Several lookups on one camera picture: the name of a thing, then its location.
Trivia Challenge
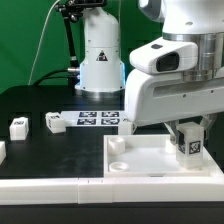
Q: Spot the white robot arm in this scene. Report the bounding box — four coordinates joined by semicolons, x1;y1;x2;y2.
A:
75;0;224;135

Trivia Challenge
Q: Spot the black cable bundle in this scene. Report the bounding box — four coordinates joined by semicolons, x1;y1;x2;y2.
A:
31;68;81;88

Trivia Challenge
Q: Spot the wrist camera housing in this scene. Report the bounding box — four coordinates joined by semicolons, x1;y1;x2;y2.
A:
129;37;198;75

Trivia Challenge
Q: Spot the white square tabletop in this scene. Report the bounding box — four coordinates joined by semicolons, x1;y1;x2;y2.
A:
104;135;212;177

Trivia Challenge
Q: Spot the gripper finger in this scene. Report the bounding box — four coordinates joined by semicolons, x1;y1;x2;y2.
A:
201;114;217;139
165;120;179;145

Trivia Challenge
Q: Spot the white cable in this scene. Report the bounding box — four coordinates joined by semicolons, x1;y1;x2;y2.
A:
27;0;62;86

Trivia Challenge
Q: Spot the white marker base plate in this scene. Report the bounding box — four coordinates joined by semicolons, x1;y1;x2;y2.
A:
61;110;128;127

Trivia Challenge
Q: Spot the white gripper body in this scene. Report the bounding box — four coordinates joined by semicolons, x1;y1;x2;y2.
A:
125;68;224;126

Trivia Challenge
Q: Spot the white L-shaped obstacle fence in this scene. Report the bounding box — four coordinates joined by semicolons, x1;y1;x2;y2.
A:
0;157;224;205

